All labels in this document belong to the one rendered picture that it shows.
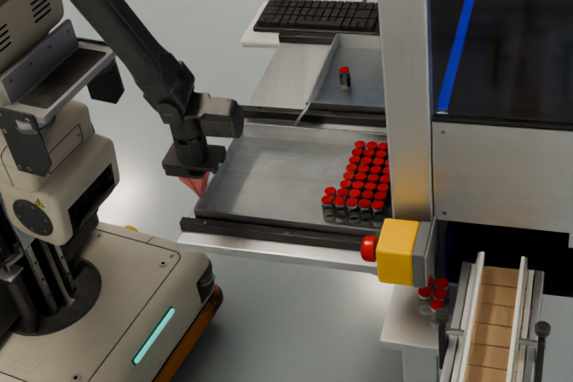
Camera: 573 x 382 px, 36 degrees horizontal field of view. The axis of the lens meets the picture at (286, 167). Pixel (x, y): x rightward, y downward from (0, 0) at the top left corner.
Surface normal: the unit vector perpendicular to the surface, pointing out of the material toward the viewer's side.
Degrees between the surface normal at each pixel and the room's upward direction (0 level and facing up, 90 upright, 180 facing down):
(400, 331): 0
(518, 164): 90
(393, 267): 90
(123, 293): 0
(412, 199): 90
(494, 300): 0
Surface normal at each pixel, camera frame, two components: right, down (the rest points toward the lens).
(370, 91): -0.13, -0.76
